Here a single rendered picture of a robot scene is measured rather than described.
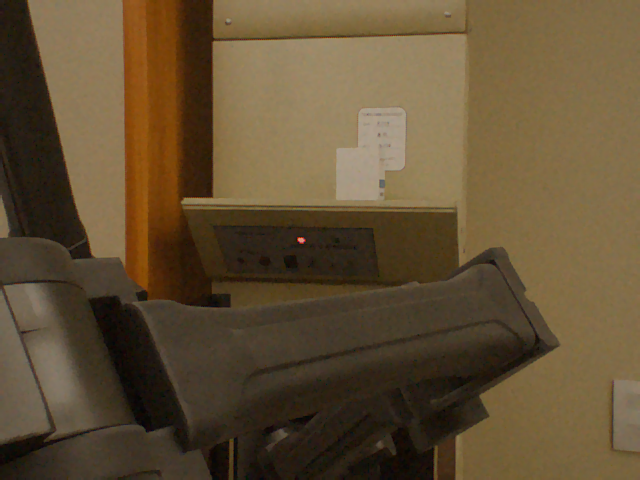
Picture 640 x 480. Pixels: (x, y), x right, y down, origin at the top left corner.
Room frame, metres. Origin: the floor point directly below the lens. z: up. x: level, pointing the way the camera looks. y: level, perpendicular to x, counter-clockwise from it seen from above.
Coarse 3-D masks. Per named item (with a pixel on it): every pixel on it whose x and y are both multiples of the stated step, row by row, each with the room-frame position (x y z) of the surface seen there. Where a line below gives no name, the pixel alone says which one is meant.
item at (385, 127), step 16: (368, 112) 1.10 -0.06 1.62; (384, 112) 1.10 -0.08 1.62; (400, 112) 1.09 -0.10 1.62; (368, 128) 1.10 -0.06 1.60; (384, 128) 1.10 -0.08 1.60; (400, 128) 1.09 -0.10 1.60; (368, 144) 1.10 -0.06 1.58; (384, 144) 1.10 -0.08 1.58; (400, 144) 1.09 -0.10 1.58; (400, 160) 1.09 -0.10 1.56
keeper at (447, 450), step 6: (444, 444) 1.08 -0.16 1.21; (450, 444) 1.08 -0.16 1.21; (438, 450) 1.08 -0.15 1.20; (444, 450) 1.08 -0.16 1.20; (450, 450) 1.08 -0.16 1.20; (438, 456) 1.08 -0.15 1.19; (444, 456) 1.08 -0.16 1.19; (450, 456) 1.08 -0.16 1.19; (438, 462) 1.08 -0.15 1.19; (444, 462) 1.08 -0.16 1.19; (450, 462) 1.08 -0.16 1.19; (438, 468) 1.08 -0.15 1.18; (444, 468) 1.08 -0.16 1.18; (450, 468) 1.08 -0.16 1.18; (438, 474) 1.08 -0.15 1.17; (444, 474) 1.08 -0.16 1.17; (450, 474) 1.08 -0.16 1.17
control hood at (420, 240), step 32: (192, 224) 1.05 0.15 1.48; (224, 224) 1.04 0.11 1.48; (256, 224) 1.03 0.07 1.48; (288, 224) 1.02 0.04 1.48; (320, 224) 1.02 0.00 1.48; (352, 224) 1.01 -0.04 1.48; (384, 224) 1.00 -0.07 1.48; (416, 224) 0.99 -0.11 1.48; (448, 224) 0.98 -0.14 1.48; (384, 256) 1.04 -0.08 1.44; (416, 256) 1.03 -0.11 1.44; (448, 256) 1.02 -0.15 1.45
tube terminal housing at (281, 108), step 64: (256, 64) 1.13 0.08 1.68; (320, 64) 1.11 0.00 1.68; (384, 64) 1.10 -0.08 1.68; (448, 64) 1.08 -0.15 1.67; (256, 128) 1.13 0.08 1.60; (320, 128) 1.11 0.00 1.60; (448, 128) 1.08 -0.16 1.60; (256, 192) 1.13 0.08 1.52; (320, 192) 1.11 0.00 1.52; (384, 192) 1.10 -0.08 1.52; (448, 192) 1.08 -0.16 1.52
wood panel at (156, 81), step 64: (128, 0) 1.07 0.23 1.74; (192, 0) 1.22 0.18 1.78; (128, 64) 1.07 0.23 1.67; (192, 64) 1.22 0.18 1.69; (128, 128) 1.07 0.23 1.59; (192, 128) 1.22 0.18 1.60; (128, 192) 1.07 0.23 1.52; (192, 192) 1.22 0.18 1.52; (128, 256) 1.07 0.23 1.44; (192, 256) 1.22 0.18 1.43
